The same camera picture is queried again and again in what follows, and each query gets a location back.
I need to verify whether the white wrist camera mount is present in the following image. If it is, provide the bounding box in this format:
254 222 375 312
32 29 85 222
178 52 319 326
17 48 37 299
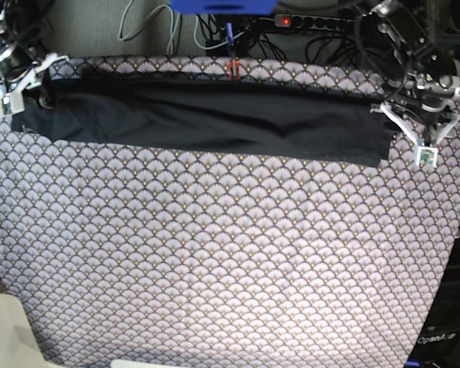
0 53 69 118
370 102 460 167

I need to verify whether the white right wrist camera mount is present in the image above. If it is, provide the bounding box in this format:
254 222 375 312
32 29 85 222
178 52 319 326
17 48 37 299
0 53 69 118

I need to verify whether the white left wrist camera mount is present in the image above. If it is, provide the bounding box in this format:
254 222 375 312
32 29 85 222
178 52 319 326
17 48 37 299
370 102 460 167

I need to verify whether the red table clamp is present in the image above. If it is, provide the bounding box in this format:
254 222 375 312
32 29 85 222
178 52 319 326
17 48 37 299
228 58 240 81

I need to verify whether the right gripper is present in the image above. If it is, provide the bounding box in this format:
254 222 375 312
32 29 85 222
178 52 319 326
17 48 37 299
0 57 58 110

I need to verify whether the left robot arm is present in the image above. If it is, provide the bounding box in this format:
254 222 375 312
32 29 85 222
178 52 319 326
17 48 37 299
353 1 460 148

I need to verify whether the dark navy T-shirt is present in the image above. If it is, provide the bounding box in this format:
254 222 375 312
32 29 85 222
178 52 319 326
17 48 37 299
11 74 393 167

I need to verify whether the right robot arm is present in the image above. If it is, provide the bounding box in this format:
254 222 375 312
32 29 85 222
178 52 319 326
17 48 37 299
0 1 68 117

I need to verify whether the black power strip red switch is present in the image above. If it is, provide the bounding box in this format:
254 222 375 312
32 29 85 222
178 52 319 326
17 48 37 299
273 14 354 31

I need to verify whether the fan-patterned tablecloth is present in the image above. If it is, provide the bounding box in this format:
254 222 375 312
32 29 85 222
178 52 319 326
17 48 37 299
0 55 460 368

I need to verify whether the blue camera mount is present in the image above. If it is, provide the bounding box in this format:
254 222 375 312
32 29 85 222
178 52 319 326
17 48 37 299
170 0 278 15

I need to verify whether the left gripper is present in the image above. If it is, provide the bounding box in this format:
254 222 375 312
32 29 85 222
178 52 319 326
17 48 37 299
383 95 458 142

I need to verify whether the black OpenArm box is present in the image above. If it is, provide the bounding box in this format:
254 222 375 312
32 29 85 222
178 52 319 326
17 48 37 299
405 238 460 367

